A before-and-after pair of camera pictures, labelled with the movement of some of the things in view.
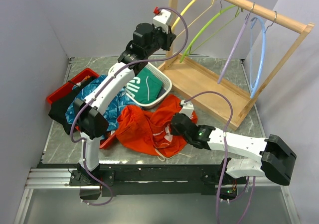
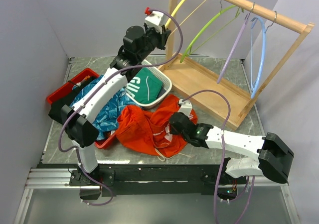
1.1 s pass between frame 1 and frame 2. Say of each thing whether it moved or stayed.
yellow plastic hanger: moved
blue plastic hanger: stayed
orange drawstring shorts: stayed
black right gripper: stayed
